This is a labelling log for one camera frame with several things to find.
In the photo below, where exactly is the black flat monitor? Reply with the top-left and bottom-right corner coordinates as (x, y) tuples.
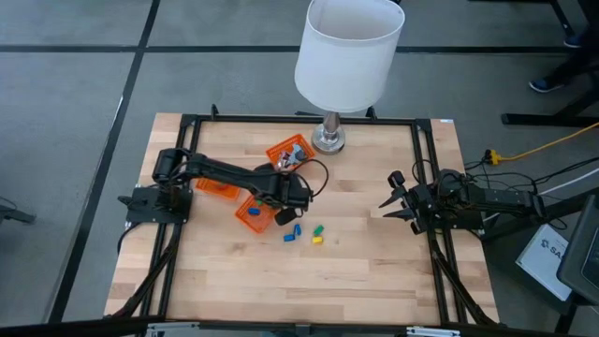
(556, 194), (599, 306)

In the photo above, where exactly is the silver metal bracket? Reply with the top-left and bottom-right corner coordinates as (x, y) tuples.
(405, 326), (462, 337)
(146, 321), (201, 337)

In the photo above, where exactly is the orange plastic basket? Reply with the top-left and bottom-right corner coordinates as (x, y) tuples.
(234, 194), (282, 235)
(195, 176), (242, 202)
(265, 133), (317, 173)

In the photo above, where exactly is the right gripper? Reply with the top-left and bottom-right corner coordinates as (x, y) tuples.
(378, 169), (441, 237)

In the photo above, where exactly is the light blue staple remover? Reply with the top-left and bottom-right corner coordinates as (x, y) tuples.
(286, 143), (304, 166)

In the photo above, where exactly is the person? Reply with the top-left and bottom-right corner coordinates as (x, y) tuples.
(528, 27), (599, 95)

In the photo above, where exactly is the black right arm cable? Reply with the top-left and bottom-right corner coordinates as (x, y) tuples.
(410, 157), (453, 188)

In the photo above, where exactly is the white printed box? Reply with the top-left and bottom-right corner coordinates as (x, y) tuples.
(516, 223), (577, 302)

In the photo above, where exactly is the black chair base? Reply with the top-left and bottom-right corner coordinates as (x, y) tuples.
(0, 196), (37, 226)

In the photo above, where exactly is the black aluminium table frame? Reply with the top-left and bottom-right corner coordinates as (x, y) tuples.
(105, 103), (500, 329)

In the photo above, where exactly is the silver lamp white shade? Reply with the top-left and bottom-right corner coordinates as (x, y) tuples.
(293, 0), (406, 156)

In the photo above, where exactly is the black desk leg frame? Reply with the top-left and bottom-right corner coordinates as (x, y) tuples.
(501, 0), (599, 128)

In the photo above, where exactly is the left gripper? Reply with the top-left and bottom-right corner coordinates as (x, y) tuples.
(266, 170), (314, 227)

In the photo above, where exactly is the yellow extension cable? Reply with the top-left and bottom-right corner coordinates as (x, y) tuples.
(484, 122), (599, 166)

